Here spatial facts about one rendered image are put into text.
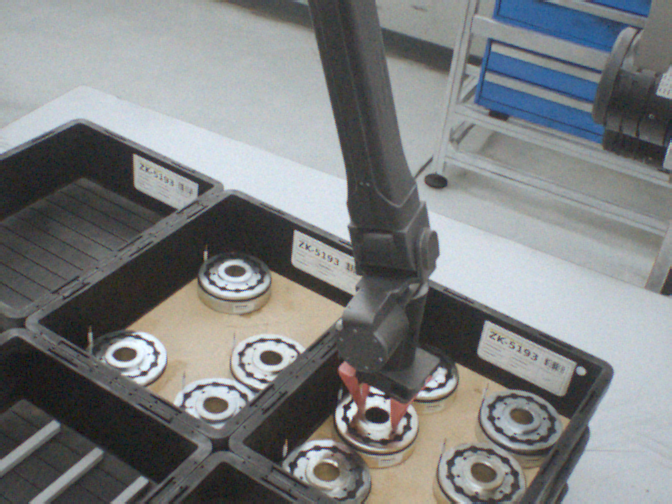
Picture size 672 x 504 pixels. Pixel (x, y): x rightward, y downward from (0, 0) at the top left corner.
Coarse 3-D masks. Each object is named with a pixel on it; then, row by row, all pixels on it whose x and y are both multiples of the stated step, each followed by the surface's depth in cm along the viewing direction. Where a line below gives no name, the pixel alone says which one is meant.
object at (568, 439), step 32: (448, 288) 126; (512, 320) 122; (320, 352) 113; (576, 352) 118; (288, 384) 108; (608, 384) 115; (256, 416) 104; (576, 416) 109; (288, 480) 97; (544, 480) 101
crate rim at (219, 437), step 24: (240, 192) 139; (192, 216) 133; (288, 216) 135; (336, 240) 132; (120, 264) 123; (72, 288) 118; (48, 312) 114; (48, 336) 110; (96, 360) 108; (120, 384) 106; (168, 408) 103; (216, 432) 101
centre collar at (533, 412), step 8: (504, 408) 118; (512, 408) 118; (520, 408) 119; (528, 408) 119; (504, 416) 117; (536, 416) 118; (512, 424) 116; (520, 424) 116; (536, 424) 116; (520, 432) 116; (528, 432) 116
